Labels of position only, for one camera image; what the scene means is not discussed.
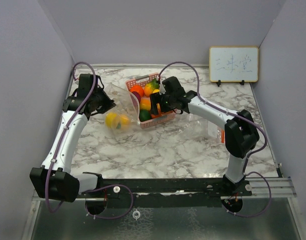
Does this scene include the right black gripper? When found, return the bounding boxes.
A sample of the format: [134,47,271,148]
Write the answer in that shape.
[149,90,176,116]

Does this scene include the yellow toy lemon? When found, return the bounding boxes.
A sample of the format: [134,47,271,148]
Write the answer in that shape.
[105,112,118,129]

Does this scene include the pink plastic basket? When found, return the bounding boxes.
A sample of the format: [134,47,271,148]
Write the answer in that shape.
[125,73,175,129]

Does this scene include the clear zip top bag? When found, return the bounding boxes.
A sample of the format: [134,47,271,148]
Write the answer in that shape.
[104,83,141,135]

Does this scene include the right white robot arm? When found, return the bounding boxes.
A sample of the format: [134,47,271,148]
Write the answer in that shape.
[149,76,260,196]

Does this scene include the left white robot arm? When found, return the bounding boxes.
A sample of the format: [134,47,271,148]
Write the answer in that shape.
[29,74,116,203]

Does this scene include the yellow toy fruit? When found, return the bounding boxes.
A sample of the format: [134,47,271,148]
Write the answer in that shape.
[139,98,151,111]

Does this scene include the yellow orange toy pepper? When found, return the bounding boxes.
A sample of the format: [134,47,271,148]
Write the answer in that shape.
[144,80,160,97]

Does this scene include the green toy lime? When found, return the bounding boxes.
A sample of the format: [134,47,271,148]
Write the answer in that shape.
[139,109,152,122]

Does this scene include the purple toy sweet potato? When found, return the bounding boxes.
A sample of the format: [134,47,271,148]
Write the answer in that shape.
[131,91,142,103]

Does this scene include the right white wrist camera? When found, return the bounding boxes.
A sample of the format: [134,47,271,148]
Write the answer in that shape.
[159,80,166,95]

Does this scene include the small whiteboard wooden frame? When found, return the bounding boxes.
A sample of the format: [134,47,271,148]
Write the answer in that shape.
[209,46,259,85]

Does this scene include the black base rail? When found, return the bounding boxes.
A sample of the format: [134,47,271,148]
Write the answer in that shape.
[76,178,252,209]

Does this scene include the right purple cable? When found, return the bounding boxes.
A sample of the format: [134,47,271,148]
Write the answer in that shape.
[156,61,273,218]

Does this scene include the aluminium frame rail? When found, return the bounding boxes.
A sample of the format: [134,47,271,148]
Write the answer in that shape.
[247,177,297,198]

